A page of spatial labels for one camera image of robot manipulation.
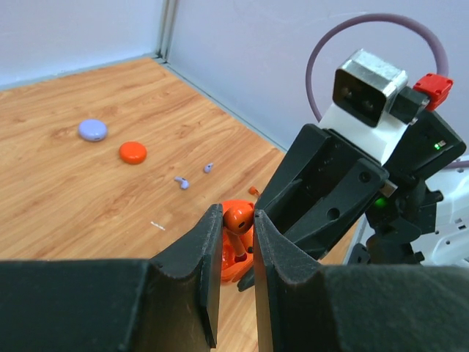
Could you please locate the orange earbud case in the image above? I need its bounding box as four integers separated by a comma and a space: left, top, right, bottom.
119, 141, 147, 165
221, 199, 254, 282

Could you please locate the orange earbud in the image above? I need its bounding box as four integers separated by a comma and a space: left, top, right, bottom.
223, 203, 254, 263
248, 186, 259, 196

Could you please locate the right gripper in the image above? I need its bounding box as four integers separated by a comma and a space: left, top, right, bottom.
255, 124, 466, 264

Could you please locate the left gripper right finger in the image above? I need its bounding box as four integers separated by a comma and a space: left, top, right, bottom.
254, 210, 468, 351

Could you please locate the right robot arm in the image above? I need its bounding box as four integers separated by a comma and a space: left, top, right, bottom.
255, 122, 466, 263

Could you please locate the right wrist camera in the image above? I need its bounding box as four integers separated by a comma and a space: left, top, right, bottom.
318, 48, 454, 166

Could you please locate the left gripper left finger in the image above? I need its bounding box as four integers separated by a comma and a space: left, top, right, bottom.
1, 204, 223, 351

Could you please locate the purple earbud far right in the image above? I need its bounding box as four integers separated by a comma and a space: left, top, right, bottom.
174, 177, 190, 190

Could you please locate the purple earbud case right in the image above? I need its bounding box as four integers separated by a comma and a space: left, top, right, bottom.
78, 119, 108, 142

